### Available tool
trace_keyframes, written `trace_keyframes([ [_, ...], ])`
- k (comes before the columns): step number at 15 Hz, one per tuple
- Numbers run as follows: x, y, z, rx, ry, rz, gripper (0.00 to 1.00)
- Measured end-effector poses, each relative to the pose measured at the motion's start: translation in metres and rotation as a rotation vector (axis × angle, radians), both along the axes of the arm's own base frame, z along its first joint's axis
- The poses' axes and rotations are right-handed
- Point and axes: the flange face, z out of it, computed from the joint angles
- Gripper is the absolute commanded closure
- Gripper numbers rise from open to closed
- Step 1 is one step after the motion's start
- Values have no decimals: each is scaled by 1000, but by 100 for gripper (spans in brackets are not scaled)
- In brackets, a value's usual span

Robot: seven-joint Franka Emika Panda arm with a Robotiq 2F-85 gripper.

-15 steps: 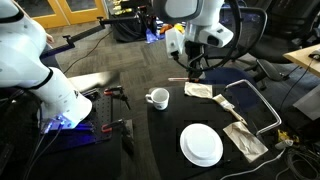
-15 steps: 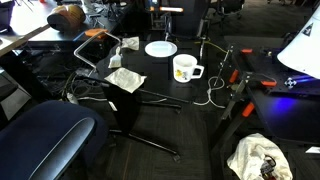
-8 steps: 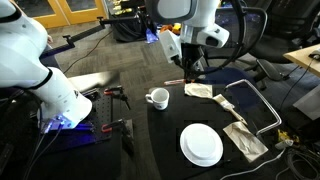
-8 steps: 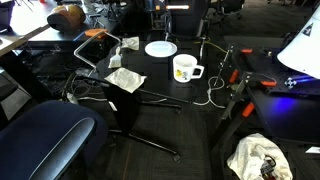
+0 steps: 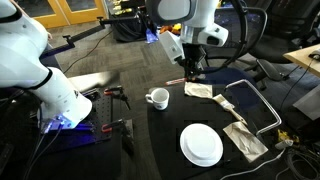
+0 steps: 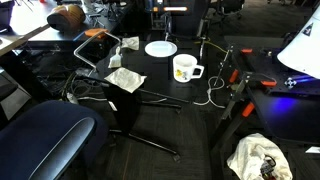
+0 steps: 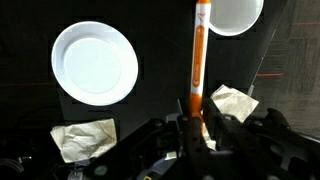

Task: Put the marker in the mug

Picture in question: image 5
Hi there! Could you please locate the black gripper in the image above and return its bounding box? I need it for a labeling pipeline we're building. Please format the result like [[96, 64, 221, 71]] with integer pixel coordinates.
[[182, 43, 208, 83]]

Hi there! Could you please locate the white mug with print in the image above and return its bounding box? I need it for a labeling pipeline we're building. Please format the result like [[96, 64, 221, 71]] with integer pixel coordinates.
[[144, 87, 171, 111]]

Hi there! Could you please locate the wide crumpled paper napkin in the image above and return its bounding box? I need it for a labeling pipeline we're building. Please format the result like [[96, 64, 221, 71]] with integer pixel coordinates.
[[183, 81, 214, 100]]

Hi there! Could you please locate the blue seat office chair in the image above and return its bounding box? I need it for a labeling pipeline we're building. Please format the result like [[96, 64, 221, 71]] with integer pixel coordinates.
[[199, 6, 285, 113]]

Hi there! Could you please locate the yellow orange toy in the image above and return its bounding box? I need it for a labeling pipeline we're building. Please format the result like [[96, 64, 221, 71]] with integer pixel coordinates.
[[159, 22, 183, 35]]

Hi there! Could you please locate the blue plastic bag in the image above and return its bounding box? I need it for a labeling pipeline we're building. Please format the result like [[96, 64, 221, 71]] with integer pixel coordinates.
[[145, 27, 160, 45]]

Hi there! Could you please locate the white round plate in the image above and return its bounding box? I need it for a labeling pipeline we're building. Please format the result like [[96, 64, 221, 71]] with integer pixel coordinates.
[[179, 122, 225, 168]]

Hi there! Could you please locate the black bag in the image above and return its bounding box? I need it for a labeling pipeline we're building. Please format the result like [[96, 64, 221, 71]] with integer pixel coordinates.
[[109, 14, 152, 43]]

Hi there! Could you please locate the crumpled beige cloth lower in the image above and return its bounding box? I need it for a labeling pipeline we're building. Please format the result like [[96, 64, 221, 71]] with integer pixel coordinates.
[[222, 120, 270, 164]]

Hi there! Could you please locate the black office chair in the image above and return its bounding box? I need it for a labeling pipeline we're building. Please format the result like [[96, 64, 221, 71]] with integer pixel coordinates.
[[249, 0, 320, 65]]

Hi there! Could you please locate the light wooden desk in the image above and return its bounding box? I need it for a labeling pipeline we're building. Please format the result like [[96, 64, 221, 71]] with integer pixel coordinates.
[[282, 42, 320, 80]]

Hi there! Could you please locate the white power adapter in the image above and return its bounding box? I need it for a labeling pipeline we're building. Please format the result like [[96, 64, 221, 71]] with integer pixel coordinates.
[[274, 138, 295, 151]]

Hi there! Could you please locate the gray flat panel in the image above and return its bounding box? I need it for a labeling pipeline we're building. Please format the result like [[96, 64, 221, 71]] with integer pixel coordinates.
[[292, 83, 320, 122]]

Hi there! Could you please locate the black computer mouse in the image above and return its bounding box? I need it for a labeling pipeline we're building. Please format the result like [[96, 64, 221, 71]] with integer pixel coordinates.
[[307, 48, 320, 61]]

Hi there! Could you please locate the yellow wooden door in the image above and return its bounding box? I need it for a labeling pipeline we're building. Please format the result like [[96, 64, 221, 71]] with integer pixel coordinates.
[[14, 0, 69, 30], [57, 0, 108, 21]]

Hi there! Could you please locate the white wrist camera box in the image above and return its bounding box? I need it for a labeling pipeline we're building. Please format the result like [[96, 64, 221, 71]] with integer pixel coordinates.
[[158, 30, 185, 65]]

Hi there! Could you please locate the wooden handle paintbrush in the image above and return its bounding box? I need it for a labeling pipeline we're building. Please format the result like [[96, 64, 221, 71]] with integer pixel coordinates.
[[211, 93, 249, 126]]

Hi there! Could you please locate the bent metal tube frame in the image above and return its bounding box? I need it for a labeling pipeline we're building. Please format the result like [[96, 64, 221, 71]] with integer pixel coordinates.
[[224, 78, 283, 136]]

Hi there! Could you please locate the orange handled bar clamp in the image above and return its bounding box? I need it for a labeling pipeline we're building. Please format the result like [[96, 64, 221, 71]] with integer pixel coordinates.
[[102, 84, 132, 111], [100, 117, 135, 156]]

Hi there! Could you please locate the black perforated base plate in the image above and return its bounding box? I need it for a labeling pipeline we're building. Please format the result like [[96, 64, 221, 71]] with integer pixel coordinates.
[[39, 87, 116, 153]]

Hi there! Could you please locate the white cable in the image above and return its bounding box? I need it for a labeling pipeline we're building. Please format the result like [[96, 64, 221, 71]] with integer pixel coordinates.
[[219, 147, 288, 180]]

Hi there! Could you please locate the black cable bundle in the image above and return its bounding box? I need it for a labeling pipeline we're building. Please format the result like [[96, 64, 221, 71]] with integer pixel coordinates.
[[284, 146, 320, 180]]

